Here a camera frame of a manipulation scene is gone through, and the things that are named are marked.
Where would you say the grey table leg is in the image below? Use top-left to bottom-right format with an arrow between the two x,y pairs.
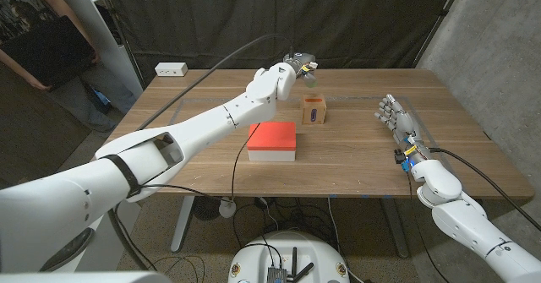
380,197 -> 410,259

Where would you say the black laptop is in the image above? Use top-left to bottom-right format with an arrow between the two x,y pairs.
0,14 -> 96,88

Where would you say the black backdrop stand pole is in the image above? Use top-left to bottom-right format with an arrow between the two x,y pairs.
99,0 -> 147,90
412,0 -> 468,68

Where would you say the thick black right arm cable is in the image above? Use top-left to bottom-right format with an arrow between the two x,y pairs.
429,146 -> 541,232

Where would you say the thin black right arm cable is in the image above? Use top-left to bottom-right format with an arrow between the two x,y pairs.
405,171 -> 451,283

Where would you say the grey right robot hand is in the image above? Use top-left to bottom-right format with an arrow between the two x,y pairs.
374,93 -> 433,166

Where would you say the white power strip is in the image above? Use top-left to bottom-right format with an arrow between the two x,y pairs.
154,62 -> 189,78

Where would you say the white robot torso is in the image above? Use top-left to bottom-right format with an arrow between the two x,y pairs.
0,271 -> 172,283

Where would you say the black curtain backdrop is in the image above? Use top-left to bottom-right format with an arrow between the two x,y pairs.
101,0 -> 460,85

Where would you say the standing person in dark shirt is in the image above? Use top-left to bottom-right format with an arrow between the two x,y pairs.
0,0 -> 136,134

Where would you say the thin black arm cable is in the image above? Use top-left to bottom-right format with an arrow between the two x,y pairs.
141,122 -> 261,204
405,171 -> 451,283

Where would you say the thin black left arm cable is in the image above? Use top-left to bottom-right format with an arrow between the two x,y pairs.
141,122 -> 261,204

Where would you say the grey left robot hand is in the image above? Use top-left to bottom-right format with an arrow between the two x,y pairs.
282,52 -> 319,89

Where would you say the white partition panel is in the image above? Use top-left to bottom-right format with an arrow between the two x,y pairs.
46,0 -> 144,102

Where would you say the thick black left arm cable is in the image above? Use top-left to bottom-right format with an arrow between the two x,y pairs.
107,33 -> 295,271

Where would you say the wooden box with coin slots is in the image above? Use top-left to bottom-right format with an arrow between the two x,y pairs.
300,93 -> 328,126

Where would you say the red box with white base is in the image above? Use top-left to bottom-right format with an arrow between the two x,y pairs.
246,121 -> 298,162

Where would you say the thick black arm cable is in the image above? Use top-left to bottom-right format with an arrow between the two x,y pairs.
107,33 -> 295,271
429,146 -> 541,232

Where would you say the small black fan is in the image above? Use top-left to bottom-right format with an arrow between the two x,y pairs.
193,195 -> 221,222

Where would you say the white table leg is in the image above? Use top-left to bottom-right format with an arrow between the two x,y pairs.
170,195 -> 196,253

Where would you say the black radio module with antennas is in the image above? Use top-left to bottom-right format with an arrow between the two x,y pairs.
265,246 -> 316,283

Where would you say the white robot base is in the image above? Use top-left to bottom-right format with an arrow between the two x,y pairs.
227,231 -> 351,283

